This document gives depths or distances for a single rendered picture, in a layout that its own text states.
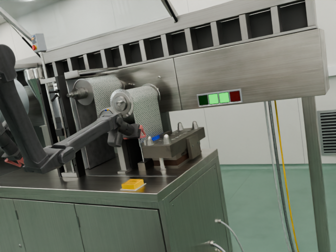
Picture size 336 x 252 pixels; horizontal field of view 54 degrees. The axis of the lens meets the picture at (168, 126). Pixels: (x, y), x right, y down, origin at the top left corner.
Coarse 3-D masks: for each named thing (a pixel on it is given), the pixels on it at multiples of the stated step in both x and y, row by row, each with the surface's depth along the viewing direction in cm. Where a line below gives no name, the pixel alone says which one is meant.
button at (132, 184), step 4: (128, 180) 144; (132, 180) 143; (136, 180) 142; (140, 180) 142; (124, 184) 140; (128, 184) 139; (132, 184) 138; (136, 184) 139; (140, 184) 142; (124, 188) 141; (128, 188) 140; (132, 188) 138
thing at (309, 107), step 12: (312, 96) 166; (312, 108) 167; (312, 120) 168; (312, 132) 170; (312, 144) 171; (312, 156) 172; (312, 168) 173; (312, 180) 175; (312, 192) 176; (324, 192) 178; (324, 204) 175; (324, 216) 176; (324, 228) 177; (324, 240) 178
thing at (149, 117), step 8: (136, 112) 165; (144, 112) 171; (152, 112) 177; (136, 120) 164; (144, 120) 170; (152, 120) 177; (160, 120) 184; (144, 128) 170; (152, 128) 176; (160, 128) 183; (152, 136) 176
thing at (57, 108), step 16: (48, 80) 170; (64, 80) 169; (48, 96) 173; (64, 96) 169; (48, 112) 177; (64, 112) 168; (48, 128) 177; (64, 128) 173; (80, 160) 175; (64, 176) 180; (80, 176) 174
